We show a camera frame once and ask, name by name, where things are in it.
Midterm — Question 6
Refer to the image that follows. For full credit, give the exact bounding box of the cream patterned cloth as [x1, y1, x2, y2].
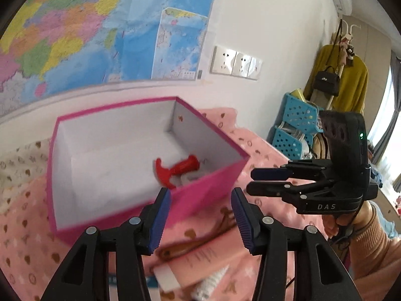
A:
[0, 139, 50, 214]

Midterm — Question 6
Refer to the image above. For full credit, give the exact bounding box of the pink patterned tablecloth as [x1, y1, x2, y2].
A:
[0, 107, 352, 301]

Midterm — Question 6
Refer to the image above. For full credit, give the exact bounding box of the black handbag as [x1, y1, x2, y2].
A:
[313, 66, 340, 97]

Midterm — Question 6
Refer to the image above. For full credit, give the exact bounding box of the pink cardboard box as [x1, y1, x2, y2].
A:
[47, 97, 249, 244]

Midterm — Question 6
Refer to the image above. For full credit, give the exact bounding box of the small white cream tube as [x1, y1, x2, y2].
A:
[191, 265, 230, 301]

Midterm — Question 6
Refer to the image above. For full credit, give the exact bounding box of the blue perforated storage rack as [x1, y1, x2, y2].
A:
[270, 93, 323, 160]

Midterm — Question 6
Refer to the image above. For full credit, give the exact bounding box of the pink lotion tube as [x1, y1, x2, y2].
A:
[153, 243, 247, 292]

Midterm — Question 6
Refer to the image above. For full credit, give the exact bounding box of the blue capsule medicine box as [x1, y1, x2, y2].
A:
[108, 274, 159, 289]

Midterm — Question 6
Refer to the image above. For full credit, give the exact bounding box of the person's right hand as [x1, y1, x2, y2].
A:
[322, 201, 373, 238]

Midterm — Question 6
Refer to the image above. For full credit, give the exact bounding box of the colourful wall map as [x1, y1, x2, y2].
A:
[1, 0, 214, 115]

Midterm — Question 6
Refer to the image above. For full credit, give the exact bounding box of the red plastic toy hammer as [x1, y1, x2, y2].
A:
[155, 155, 200, 190]

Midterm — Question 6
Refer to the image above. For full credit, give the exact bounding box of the yellow hanging coat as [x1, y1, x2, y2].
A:
[303, 45, 368, 114]

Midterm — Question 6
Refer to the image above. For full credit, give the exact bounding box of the white coat rack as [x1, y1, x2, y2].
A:
[325, 18, 361, 110]

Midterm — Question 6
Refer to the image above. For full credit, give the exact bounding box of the white wall socket panel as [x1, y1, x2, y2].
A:
[210, 46, 263, 80]

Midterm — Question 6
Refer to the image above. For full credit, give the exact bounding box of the pink sleeve right forearm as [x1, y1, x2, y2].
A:
[349, 208, 400, 300]

